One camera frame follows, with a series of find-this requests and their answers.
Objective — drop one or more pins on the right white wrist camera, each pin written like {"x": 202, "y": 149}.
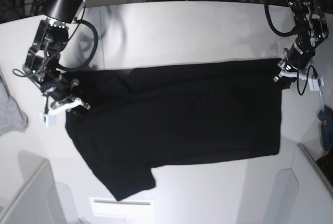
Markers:
{"x": 47, "y": 119}

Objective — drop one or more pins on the grey cloth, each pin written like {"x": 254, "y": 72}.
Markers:
{"x": 12, "y": 117}

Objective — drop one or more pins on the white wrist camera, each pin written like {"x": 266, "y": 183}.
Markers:
{"x": 47, "y": 119}
{"x": 315, "y": 84}

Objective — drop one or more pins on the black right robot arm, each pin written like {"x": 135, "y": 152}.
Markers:
{"x": 42, "y": 62}

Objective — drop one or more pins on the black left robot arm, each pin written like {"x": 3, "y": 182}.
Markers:
{"x": 310, "y": 30}

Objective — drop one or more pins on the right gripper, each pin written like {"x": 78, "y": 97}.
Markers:
{"x": 57, "y": 90}

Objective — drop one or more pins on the black T-shirt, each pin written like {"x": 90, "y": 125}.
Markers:
{"x": 145, "y": 118}

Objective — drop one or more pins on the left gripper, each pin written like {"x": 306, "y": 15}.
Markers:
{"x": 294, "y": 64}

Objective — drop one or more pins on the black keyboard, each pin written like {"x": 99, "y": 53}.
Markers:
{"x": 326, "y": 166}

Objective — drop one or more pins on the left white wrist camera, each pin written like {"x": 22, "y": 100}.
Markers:
{"x": 315, "y": 84}

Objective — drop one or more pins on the blue glue gun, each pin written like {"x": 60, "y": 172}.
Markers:
{"x": 325, "y": 116}

